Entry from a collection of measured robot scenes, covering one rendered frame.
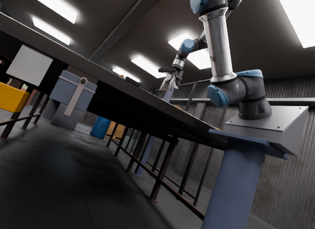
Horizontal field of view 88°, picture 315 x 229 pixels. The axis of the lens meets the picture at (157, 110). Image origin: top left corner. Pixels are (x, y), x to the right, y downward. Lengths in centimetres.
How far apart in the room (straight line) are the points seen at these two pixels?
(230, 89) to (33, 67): 79
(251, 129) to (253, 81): 22
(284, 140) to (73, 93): 84
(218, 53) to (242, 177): 55
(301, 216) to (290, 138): 302
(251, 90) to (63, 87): 80
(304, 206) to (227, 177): 301
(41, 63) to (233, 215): 97
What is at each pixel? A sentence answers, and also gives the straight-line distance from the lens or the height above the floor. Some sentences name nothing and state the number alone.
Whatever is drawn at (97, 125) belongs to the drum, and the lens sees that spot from 623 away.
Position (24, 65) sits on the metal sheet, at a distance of 77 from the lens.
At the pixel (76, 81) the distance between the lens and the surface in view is 72.
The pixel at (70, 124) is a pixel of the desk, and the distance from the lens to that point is 580.
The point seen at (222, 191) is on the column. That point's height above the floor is 61.
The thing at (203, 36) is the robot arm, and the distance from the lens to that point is 109.
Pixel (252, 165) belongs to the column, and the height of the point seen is 76.
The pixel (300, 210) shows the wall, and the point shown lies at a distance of 383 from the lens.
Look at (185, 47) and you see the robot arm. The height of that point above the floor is 129.
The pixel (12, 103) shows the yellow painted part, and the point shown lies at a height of 65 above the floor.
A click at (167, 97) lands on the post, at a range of 315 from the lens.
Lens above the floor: 71
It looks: 10 degrees up
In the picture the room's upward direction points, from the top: 22 degrees clockwise
